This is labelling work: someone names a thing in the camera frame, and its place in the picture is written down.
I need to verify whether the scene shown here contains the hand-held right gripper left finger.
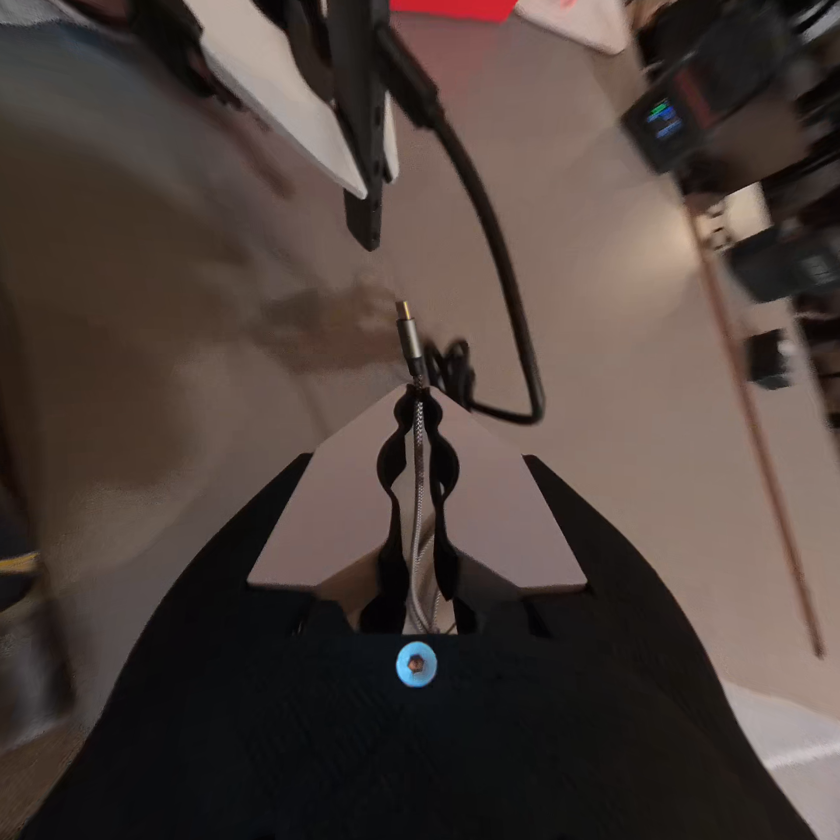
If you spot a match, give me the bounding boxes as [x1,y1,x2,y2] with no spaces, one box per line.
[247,385,421,632]

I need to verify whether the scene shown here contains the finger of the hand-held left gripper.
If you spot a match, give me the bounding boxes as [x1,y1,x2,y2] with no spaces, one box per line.
[382,92,403,185]
[185,0,386,252]

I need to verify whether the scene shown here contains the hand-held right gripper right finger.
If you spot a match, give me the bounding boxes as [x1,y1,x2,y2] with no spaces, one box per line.
[423,386,588,632]

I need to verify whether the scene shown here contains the black usb cable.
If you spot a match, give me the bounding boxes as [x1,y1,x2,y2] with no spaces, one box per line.
[371,16,547,426]

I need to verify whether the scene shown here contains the grey braided usb-c cable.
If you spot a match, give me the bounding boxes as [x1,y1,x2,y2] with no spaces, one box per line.
[394,299,444,634]

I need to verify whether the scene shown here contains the brown wooden strip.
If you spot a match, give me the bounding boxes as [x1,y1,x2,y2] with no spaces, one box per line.
[689,217,826,658]

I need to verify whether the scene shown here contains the black power station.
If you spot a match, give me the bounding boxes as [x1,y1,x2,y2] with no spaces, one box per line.
[620,13,840,194]

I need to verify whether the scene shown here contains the small black battery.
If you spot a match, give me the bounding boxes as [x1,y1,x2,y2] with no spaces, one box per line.
[747,330,796,391]

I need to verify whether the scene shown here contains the black and gold patterned cloth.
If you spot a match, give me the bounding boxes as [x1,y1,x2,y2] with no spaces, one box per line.
[0,472,47,611]

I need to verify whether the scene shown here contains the black box device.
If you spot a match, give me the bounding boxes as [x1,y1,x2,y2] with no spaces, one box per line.
[728,226,840,303]

